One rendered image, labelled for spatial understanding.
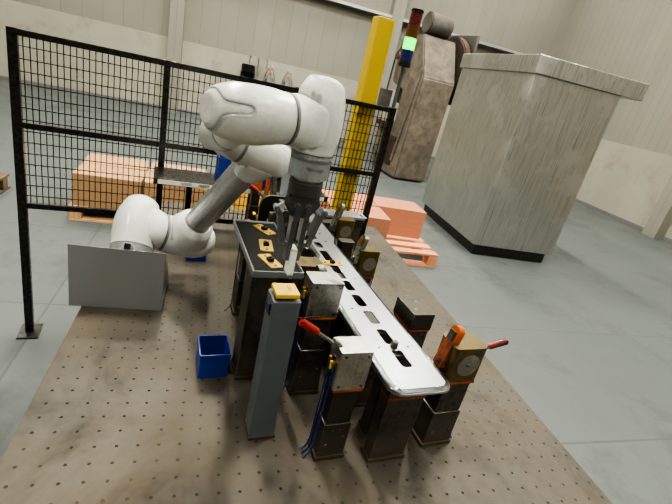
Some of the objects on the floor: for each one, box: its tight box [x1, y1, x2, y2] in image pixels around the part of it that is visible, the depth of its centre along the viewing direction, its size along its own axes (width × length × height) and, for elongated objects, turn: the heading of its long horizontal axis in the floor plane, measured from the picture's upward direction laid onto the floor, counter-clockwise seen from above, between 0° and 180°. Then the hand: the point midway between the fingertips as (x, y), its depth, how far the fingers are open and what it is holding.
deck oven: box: [422, 53, 649, 263], centre depth 584 cm, size 178×144×229 cm
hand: (290, 259), depth 104 cm, fingers closed
